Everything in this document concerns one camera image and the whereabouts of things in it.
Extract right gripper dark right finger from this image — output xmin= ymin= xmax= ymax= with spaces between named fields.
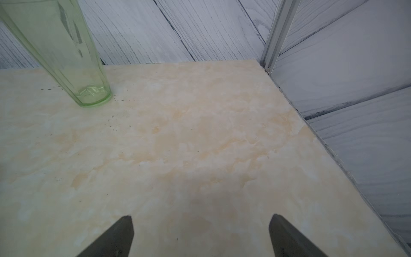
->
xmin=269 ymin=214 xmax=327 ymax=257

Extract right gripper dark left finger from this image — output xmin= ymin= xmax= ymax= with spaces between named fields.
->
xmin=78 ymin=215 xmax=134 ymax=257

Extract green translucent plastic cup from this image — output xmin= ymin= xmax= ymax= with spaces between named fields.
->
xmin=1 ymin=1 xmax=112 ymax=108

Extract right aluminium frame post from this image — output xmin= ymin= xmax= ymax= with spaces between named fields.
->
xmin=260 ymin=0 xmax=301 ymax=75

